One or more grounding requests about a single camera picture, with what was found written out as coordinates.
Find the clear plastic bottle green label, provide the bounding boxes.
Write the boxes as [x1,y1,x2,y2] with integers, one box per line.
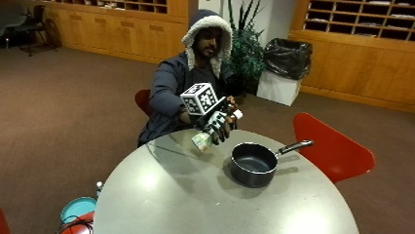
[190,108,244,153]

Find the white cube of black markers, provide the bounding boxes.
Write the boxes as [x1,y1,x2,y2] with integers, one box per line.
[179,82,219,117]

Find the white trash bin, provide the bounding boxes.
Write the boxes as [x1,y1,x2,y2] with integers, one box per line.
[255,68,303,107]

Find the person in dark hooded jacket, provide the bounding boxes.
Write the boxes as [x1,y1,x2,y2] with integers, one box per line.
[135,9,243,148]

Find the green potted plant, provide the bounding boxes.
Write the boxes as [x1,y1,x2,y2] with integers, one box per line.
[223,0,267,96]

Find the black bin bag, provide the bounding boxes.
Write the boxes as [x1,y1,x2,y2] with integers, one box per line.
[261,37,313,82]

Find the red chair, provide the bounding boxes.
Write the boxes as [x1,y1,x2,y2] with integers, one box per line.
[132,89,154,118]
[291,112,377,185]

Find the wooden cabinet with open cubbyholes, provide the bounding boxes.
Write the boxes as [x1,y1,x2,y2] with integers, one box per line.
[287,0,415,114]
[25,0,190,65]

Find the small clear bottle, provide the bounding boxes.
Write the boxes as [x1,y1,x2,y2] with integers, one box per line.
[94,180,105,199]

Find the red round container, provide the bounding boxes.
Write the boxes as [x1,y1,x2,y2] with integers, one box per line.
[55,210,95,234]

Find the black chair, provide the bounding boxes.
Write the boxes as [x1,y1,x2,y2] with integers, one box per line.
[14,4,59,58]

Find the black saucepan with long handle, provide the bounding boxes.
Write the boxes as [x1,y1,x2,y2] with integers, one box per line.
[228,139,315,189]

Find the black cable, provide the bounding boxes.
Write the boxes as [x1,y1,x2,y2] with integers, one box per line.
[55,217,94,234]

